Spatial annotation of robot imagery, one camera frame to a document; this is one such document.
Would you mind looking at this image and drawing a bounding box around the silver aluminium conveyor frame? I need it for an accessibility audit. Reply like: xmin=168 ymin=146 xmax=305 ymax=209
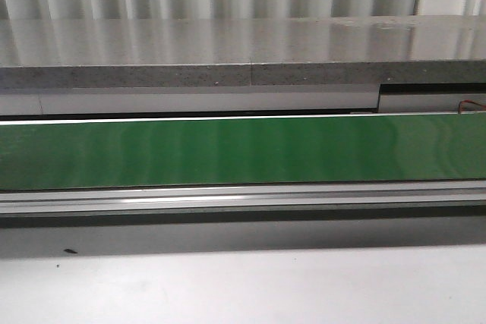
xmin=1 ymin=180 xmax=485 ymax=217

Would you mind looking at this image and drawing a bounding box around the red and black wire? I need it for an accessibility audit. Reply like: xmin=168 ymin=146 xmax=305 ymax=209
xmin=456 ymin=100 xmax=486 ymax=115

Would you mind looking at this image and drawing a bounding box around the grey speckled stone counter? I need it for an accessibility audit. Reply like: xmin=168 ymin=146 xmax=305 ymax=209
xmin=1 ymin=16 xmax=485 ymax=90

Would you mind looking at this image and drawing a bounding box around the green conveyor belt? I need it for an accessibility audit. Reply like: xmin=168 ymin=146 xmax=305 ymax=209
xmin=1 ymin=113 xmax=485 ymax=190

